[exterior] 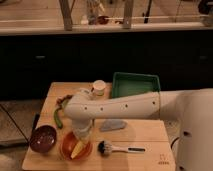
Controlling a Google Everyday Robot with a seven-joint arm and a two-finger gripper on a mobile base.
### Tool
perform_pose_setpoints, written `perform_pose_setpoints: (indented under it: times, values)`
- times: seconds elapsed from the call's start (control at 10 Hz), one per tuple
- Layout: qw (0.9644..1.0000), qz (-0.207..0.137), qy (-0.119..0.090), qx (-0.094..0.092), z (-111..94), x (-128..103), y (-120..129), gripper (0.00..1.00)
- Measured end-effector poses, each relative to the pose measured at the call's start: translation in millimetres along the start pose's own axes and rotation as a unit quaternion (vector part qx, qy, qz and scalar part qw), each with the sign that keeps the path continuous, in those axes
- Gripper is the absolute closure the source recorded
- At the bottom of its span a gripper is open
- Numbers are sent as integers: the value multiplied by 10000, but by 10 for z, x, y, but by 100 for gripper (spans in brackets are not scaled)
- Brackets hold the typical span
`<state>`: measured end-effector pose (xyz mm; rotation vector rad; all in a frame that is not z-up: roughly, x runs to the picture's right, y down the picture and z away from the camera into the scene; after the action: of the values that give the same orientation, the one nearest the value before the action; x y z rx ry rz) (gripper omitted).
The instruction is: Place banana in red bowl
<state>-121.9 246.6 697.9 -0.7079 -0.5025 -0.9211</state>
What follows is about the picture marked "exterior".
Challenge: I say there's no black marker pen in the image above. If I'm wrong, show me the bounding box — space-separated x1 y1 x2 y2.
32 113 40 132

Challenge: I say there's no green cucumber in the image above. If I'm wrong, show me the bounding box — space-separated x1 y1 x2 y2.
53 99 68 129

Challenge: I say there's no white paper cup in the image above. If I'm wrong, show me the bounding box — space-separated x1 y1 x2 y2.
92 80 106 96

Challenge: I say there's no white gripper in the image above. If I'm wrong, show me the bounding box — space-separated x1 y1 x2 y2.
71 120 93 144

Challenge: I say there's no green plastic tray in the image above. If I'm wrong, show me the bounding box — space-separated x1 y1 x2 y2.
111 72 161 98

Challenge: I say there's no orange-red bowl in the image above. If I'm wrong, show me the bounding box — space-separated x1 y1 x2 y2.
60 132 93 161

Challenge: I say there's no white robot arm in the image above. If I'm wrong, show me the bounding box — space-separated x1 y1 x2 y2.
64 88 213 171

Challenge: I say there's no dark maroon bowl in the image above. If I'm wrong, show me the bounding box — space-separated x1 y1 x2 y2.
29 125 57 154

